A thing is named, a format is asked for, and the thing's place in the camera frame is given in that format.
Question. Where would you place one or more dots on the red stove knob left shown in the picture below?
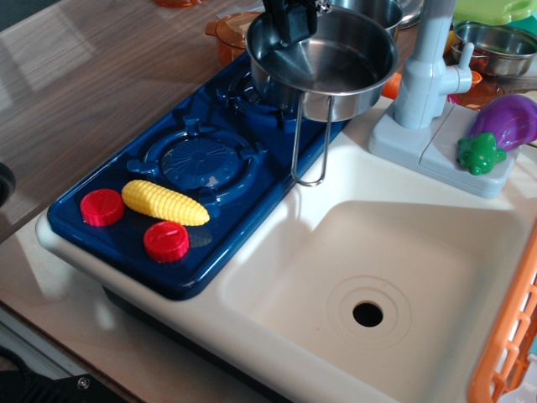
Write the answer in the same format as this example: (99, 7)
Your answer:
(102, 207)

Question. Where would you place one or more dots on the orange dish rack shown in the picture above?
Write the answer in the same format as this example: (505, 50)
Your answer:
(511, 349)

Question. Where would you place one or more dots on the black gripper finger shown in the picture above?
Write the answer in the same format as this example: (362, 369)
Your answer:
(294, 20)

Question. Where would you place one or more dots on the orange toy carrot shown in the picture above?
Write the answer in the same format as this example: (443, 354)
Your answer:
(391, 87)

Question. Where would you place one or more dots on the yellow toy corn cob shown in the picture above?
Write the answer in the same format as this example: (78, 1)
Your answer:
(161, 203)

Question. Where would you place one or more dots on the grey toy faucet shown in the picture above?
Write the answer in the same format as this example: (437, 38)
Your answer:
(420, 129)

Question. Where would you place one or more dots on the purple toy eggplant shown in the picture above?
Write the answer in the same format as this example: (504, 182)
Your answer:
(506, 123)

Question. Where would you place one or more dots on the transparent orange toy pot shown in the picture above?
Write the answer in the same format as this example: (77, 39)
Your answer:
(230, 34)

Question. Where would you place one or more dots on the steel bowl with handles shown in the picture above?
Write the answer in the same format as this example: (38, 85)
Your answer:
(499, 51)

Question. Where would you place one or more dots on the blue toy stove top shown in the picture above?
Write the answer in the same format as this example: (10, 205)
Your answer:
(222, 147)

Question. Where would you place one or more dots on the cream toy sink unit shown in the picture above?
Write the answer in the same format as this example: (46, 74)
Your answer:
(378, 285)

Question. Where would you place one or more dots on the red stove knob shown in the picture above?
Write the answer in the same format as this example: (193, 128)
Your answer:
(102, 207)
(166, 242)

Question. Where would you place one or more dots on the black bracket with screw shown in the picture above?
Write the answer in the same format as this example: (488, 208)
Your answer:
(22, 384)

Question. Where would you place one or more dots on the red stove knob right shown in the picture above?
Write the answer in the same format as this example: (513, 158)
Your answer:
(166, 242)

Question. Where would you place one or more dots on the steel pan with wire handle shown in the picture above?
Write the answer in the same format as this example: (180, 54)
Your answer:
(336, 74)

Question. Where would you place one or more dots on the green plastic lid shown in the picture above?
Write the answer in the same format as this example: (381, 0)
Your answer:
(494, 12)

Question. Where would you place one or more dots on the transparent orange lid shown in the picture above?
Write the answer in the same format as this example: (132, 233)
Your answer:
(480, 95)

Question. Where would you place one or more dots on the tall steel pot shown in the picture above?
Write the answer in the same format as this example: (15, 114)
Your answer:
(387, 13)

